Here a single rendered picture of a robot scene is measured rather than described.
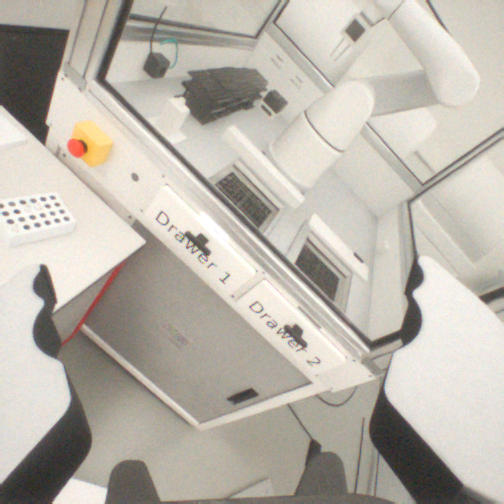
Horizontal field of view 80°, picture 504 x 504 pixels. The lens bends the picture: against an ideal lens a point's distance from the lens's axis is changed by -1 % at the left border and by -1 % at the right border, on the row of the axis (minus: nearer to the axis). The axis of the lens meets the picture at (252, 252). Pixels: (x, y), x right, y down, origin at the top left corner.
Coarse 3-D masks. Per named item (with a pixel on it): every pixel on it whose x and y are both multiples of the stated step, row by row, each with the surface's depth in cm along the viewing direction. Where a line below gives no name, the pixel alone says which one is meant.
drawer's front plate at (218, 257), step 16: (160, 192) 69; (160, 208) 71; (176, 208) 69; (160, 224) 74; (176, 224) 72; (192, 224) 70; (176, 240) 75; (224, 240) 71; (192, 256) 75; (208, 256) 73; (224, 256) 71; (240, 256) 71; (208, 272) 76; (224, 272) 74; (240, 272) 72; (224, 288) 77
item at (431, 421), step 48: (432, 288) 9; (432, 336) 7; (480, 336) 7; (384, 384) 6; (432, 384) 6; (480, 384) 6; (384, 432) 6; (432, 432) 5; (480, 432) 5; (432, 480) 5; (480, 480) 5
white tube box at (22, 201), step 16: (0, 208) 58; (16, 208) 58; (32, 208) 60; (48, 208) 64; (64, 208) 65; (0, 224) 56; (32, 224) 59; (48, 224) 62; (64, 224) 63; (16, 240) 57; (32, 240) 60
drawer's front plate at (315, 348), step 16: (256, 288) 73; (272, 288) 72; (240, 304) 78; (256, 304) 76; (272, 304) 74; (288, 304) 73; (256, 320) 78; (288, 320) 74; (304, 320) 73; (272, 336) 79; (304, 336) 75; (320, 336) 74; (304, 352) 78; (320, 352) 76; (336, 352) 74; (320, 368) 79
